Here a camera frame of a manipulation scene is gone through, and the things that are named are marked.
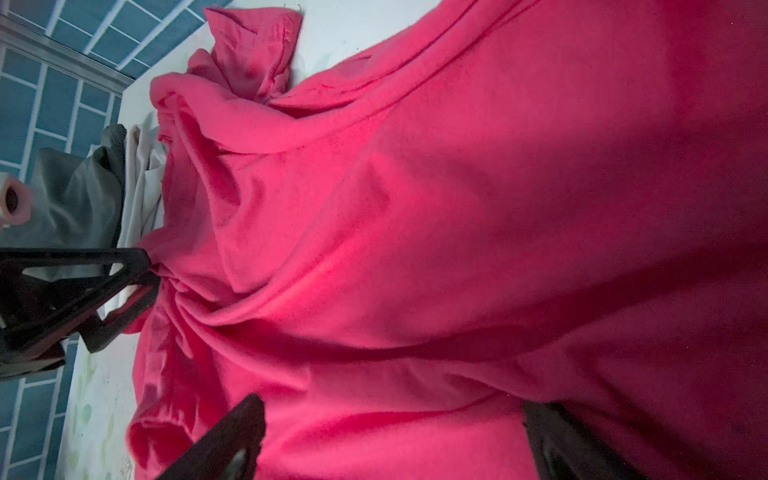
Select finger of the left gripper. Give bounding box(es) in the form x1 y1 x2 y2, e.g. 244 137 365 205
1 248 153 364
77 273 160 354

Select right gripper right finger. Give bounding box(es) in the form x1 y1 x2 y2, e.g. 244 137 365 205
523 401 644 480

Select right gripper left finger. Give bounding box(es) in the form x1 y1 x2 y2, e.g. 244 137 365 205
159 394 266 480

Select magenta t shirt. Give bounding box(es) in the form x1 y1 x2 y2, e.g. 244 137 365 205
127 1 767 479

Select folded grey t shirt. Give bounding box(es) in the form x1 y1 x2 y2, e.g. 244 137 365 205
1 124 127 249

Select folded white t shirt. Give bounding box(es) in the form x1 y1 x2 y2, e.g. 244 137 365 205
95 123 170 319

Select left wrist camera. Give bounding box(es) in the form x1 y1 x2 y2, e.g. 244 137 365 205
0 173 33 228

